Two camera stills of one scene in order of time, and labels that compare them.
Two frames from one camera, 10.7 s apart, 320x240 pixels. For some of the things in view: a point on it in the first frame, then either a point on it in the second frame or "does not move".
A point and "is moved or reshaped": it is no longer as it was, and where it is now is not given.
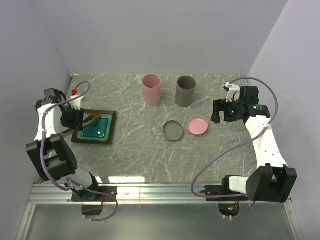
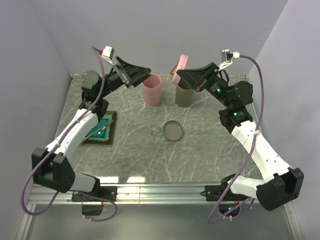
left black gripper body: x=71 y=118 to x=113 y=81
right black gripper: x=221 y=105 to x=196 y=77
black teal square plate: x=102 y=133 does not move
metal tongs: x=87 y=122 is moved or reshaped
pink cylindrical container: x=152 y=89 does not move
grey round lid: x=173 y=130 does not move
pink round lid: x=197 y=125 to x=181 y=64
